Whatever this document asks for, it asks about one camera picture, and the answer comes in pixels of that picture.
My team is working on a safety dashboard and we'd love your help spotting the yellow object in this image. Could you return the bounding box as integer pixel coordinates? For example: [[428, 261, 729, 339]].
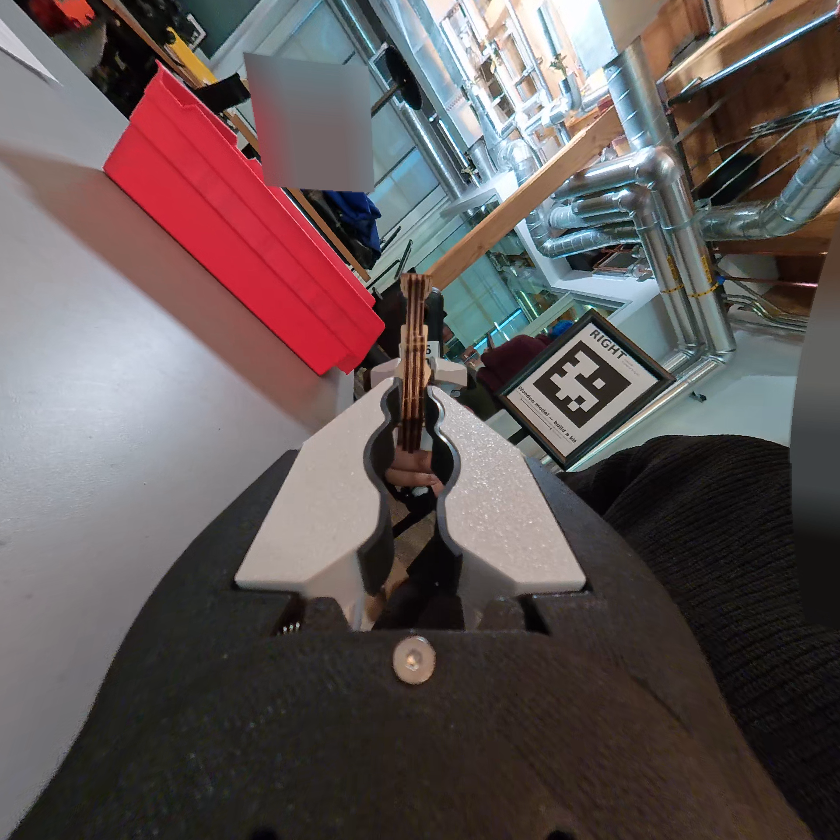
[[167, 26, 219, 88]]

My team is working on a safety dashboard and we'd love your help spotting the person's right hand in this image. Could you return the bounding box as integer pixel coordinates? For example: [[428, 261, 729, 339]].
[[386, 458, 445, 495]]

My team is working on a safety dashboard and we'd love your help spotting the person's right forearm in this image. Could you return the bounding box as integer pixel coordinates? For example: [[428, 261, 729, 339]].
[[558, 433, 840, 840]]

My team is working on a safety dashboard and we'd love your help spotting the red plastic bin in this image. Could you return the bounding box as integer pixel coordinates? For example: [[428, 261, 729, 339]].
[[103, 60, 386, 376]]

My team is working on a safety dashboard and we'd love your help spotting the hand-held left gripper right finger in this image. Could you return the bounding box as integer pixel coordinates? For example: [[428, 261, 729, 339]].
[[425, 384, 588, 631]]

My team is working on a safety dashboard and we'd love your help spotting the black round disc lamp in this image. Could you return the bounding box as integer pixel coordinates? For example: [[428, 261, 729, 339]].
[[382, 45, 425, 110]]

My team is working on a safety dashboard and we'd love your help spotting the layered wooden model piece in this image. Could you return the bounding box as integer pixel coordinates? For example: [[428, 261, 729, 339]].
[[399, 272, 434, 455]]

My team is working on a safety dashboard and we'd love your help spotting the silver bent duct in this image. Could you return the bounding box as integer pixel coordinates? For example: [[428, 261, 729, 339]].
[[699, 118, 840, 240]]

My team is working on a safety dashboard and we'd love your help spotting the grey desk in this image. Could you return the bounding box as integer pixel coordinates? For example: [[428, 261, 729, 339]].
[[0, 0, 358, 837]]

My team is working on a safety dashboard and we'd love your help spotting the shiny silver pipe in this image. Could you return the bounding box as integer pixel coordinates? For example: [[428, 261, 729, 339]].
[[335, 0, 460, 198]]

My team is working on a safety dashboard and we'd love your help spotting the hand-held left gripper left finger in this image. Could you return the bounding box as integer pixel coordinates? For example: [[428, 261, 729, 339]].
[[234, 379, 403, 632]]

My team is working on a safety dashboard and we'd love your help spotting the wooden post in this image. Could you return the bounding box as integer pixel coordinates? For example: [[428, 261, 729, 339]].
[[427, 98, 624, 290]]

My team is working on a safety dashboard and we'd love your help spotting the silver ventilation duct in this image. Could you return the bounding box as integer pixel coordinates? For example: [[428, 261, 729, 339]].
[[600, 36, 739, 358]]

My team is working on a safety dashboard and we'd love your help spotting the blue jacket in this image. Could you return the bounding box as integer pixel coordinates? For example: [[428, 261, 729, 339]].
[[322, 189, 383, 263]]

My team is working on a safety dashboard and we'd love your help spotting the white paper sheet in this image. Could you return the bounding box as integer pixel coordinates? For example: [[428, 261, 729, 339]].
[[0, 18, 61, 88]]

